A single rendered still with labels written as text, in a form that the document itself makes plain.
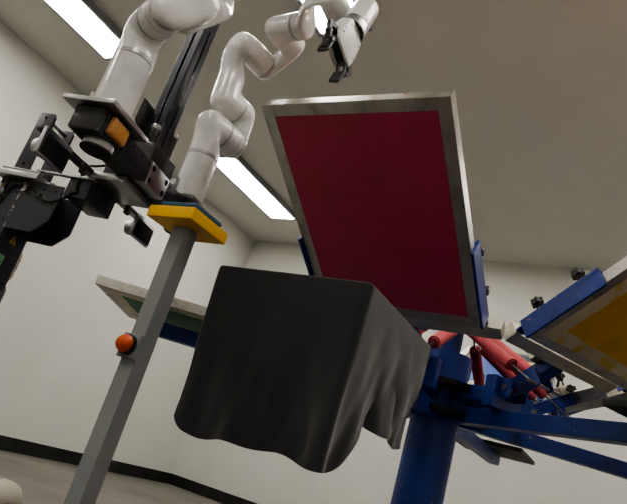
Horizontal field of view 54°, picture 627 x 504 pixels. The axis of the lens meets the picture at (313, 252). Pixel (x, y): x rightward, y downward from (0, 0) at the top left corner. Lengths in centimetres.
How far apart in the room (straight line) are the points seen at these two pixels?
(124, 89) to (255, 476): 569
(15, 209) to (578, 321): 167
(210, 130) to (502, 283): 487
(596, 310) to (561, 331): 13
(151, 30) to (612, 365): 179
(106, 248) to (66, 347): 97
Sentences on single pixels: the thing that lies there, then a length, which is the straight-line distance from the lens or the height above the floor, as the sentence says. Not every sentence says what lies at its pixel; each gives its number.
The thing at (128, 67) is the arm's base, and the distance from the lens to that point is 155.
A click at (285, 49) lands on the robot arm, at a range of 207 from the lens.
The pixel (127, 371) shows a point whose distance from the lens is 131.
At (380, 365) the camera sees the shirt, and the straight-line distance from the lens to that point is 152.
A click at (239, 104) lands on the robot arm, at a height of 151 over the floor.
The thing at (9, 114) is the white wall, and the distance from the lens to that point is 553.
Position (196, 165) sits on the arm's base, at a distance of 187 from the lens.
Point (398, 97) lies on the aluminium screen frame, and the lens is 169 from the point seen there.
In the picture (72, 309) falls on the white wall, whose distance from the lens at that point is 596.
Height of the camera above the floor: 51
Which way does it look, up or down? 19 degrees up
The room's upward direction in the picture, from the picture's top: 17 degrees clockwise
